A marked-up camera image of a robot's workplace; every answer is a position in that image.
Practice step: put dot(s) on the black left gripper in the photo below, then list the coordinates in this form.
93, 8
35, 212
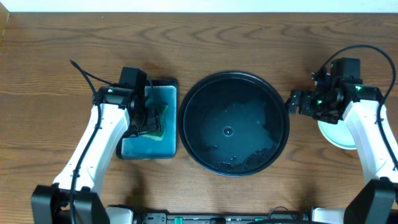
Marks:
149, 121

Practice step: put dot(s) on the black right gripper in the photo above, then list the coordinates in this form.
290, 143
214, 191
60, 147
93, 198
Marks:
305, 107

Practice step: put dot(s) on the green yellow scrub sponge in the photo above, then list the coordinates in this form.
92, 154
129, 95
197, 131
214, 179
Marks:
160, 124

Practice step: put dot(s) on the mint plate top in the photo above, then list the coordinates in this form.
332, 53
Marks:
337, 134

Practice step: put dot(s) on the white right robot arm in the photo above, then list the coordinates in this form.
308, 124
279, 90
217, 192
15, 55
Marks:
361, 109

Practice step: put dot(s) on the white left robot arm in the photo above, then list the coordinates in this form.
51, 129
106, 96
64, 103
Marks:
74, 196

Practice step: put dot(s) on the round black tray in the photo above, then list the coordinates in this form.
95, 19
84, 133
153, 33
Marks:
233, 123

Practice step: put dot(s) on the black tub of soapy water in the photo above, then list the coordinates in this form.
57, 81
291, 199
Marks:
159, 92

